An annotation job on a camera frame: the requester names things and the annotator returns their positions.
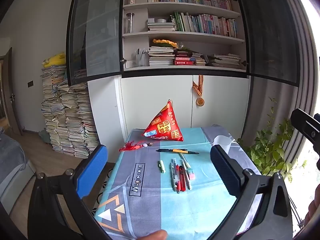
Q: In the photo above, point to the grey bed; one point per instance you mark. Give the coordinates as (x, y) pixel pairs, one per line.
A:
(12, 165)

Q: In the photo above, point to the light green pen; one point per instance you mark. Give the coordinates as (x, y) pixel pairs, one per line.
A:
(162, 166)

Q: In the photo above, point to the white pen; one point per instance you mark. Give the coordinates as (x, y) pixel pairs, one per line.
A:
(184, 160)

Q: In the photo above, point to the white pen holder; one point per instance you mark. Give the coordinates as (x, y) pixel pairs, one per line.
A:
(141, 58)

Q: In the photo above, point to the red utility knife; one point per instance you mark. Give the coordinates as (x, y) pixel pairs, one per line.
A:
(183, 177)

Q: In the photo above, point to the person's right hand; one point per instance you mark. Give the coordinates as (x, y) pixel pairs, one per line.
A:
(314, 213)

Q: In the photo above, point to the patterned floor rug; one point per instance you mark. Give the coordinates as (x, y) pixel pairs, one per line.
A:
(106, 187)

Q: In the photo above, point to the red pen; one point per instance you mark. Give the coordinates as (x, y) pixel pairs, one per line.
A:
(178, 180)

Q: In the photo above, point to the red tassel charm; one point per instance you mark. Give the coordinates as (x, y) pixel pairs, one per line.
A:
(130, 146)

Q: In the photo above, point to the clear glass jar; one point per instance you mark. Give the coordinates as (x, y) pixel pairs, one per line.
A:
(130, 23)

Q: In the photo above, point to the yellow flower garland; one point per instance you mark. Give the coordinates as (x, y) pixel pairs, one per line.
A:
(165, 42)

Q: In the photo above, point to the dark glass cabinet door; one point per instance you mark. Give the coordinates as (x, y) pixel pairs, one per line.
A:
(100, 30)
(270, 30)

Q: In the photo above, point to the clear blue pen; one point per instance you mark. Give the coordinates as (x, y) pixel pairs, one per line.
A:
(172, 172)

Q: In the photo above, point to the translucent white cup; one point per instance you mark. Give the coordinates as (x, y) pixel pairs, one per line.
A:
(225, 140)

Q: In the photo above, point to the red triangular pouch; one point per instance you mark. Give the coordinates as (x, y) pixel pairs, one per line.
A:
(163, 127)

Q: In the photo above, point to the stack of red books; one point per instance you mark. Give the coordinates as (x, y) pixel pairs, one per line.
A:
(185, 60)

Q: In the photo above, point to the small stack of books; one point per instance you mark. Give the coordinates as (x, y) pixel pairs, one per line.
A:
(201, 58)

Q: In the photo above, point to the person's left hand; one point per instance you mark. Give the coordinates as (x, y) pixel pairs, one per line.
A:
(153, 235)

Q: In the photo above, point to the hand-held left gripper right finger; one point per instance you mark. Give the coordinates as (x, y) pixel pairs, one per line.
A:
(225, 172)

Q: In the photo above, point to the blue grey printed tablecloth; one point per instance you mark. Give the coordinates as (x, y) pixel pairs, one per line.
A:
(150, 205)

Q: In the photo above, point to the gold medal with striped ribbon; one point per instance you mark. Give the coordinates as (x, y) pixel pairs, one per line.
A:
(200, 101)

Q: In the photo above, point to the colourful row of upright books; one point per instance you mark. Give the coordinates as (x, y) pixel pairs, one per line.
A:
(207, 25)

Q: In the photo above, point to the stack of white notebooks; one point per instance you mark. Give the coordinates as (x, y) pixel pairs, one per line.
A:
(161, 56)

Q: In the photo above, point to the yellow black pen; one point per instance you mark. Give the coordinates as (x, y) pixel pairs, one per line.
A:
(180, 151)

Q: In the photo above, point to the wooden door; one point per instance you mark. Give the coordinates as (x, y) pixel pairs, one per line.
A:
(10, 97)

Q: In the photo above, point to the yellow plush toy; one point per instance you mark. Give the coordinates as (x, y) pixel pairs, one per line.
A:
(53, 59)

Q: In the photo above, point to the stack of flat magazines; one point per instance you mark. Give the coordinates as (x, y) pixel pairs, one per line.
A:
(161, 27)

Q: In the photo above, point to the pink green eraser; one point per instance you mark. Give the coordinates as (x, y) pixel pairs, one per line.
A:
(191, 175)

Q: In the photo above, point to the tall pile of papers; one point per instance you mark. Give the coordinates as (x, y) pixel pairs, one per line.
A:
(70, 120)

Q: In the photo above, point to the black wall switch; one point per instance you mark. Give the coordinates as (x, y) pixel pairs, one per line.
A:
(30, 83)

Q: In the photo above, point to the green leafy plant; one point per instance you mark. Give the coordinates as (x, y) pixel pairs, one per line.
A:
(272, 150)

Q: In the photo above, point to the white bookcase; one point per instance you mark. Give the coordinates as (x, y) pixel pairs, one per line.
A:
(155, 92)

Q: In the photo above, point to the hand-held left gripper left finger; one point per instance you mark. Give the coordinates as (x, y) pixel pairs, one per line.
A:
(92, 170)

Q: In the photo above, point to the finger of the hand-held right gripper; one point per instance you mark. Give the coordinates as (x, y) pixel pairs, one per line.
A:
(306, 125)

